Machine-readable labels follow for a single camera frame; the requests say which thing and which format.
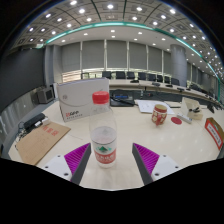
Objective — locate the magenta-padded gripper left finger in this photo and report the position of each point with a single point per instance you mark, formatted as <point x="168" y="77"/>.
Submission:
<point x="77" y="159"/>

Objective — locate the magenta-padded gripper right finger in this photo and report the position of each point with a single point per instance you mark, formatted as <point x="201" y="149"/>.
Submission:
<point x="146" y="159"/>

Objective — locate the clear red-capped water bottle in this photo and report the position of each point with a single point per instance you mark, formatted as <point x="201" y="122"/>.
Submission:
<point x="104" y="136"/>

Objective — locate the brown kraft paper envelope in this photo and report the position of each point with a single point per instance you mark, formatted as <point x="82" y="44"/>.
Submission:
<point x="40" y="141"/>

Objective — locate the red and cream mug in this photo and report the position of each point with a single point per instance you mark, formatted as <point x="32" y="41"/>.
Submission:
<point x="159" y="115"/>

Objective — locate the flat round red coaster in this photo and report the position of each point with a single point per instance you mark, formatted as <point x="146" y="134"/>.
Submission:
<point x="176" y="120"/>

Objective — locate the white paper sheets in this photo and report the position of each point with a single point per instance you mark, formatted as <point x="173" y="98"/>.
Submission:
<point x="145" y="106"/>

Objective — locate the white power strip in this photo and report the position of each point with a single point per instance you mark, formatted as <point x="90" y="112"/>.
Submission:
<point x="184" y="117"/>

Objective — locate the black flat device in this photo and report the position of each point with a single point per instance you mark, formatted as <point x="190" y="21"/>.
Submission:
<point x="33" y="120"/>

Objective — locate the large white cardboard box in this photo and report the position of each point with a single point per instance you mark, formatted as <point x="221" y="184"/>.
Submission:
<point x="78" y="100"/>

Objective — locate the black pouch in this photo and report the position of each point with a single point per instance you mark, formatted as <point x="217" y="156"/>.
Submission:
<point x="121" y="99"/>

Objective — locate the long curved conference desk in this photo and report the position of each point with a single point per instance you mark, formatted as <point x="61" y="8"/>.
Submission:
<point x="156" y="95"/>

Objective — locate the small open white box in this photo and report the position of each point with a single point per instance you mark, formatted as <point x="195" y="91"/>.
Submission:
<point x="191" y="106"/>

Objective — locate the grey box monitor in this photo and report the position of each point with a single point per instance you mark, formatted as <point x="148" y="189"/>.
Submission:
<point x="46" y="95"/>

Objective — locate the open red-lidded cardboard box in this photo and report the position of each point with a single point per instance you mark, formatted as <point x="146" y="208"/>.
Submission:
<point x="213" y="131"/>

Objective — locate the row of desk microphones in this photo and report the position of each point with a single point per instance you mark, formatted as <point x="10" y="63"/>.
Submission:
<point x="134" y="81"/>

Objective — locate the black desk microphone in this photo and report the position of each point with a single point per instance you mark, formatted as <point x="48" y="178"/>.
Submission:
<point x="210" y="108"/>

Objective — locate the row of black office chairs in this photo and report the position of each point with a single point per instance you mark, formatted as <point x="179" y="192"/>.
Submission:
<point x="120" y="75"/>

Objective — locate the round ceiling lights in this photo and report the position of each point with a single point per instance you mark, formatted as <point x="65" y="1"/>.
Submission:
<point x="110" y="6"/>

